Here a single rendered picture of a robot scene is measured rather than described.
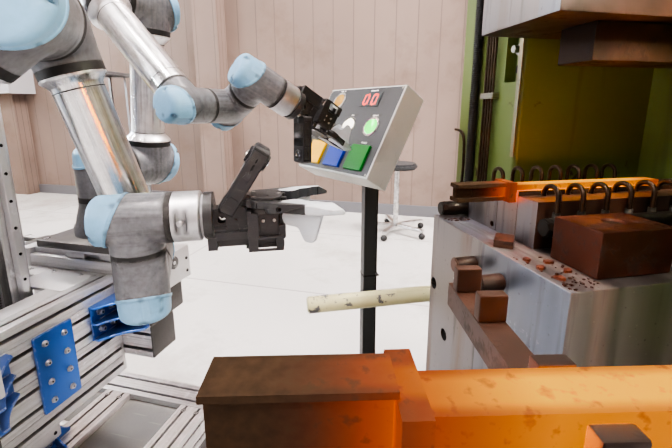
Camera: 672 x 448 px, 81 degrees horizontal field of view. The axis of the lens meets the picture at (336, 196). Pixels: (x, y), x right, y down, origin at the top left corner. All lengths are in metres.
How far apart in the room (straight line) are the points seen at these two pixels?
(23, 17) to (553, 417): 0.58
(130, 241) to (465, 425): 0.51
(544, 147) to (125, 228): 0.85
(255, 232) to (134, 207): 0.17
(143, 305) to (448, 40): 3.97
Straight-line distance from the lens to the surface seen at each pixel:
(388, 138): 1.05
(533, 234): 0.70
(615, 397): 0.23
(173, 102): 0.83
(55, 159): 6.67
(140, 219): 0.60
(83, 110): 0.72
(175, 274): 1.13
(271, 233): 0.59
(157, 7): 1.18
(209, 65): 4.80
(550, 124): 1.02
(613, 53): 0.80
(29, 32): 0.57
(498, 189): 0.73
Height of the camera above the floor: 1.13
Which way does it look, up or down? 12 degrees down
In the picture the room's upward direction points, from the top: straight up
